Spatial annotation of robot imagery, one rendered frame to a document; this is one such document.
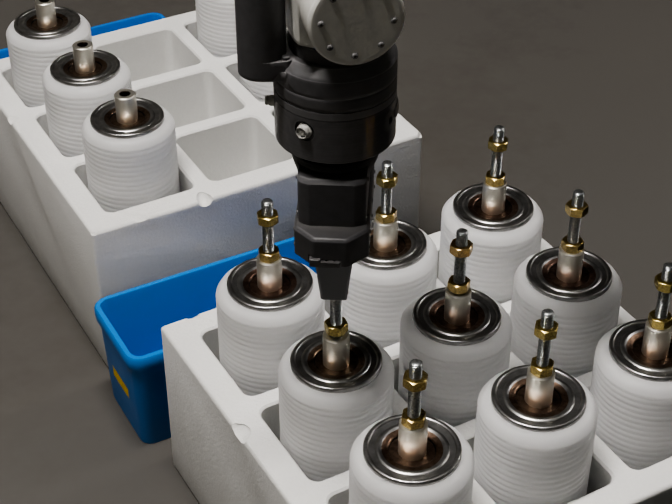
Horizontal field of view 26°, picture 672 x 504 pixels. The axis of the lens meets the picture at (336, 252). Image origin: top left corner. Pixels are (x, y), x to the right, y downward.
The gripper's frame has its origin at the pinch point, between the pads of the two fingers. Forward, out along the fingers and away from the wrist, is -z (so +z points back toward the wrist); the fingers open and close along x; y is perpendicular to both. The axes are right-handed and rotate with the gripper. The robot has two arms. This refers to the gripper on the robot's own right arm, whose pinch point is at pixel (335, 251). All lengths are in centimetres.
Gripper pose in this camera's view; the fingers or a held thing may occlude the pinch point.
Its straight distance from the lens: 112.5
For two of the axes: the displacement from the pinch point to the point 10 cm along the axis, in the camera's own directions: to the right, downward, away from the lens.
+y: -10.0, -0.4, 0.5
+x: 0.6, -6.0, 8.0
